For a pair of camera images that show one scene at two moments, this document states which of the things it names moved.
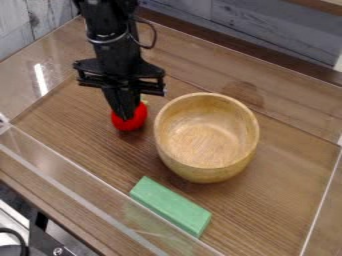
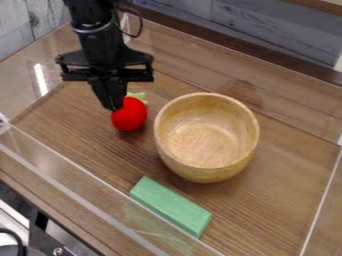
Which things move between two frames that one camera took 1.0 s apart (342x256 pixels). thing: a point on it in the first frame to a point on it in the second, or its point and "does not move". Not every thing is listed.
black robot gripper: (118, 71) to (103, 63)
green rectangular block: (171, 206) does not move
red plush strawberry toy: (136, 120) does not move
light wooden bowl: (206, 134) does not move
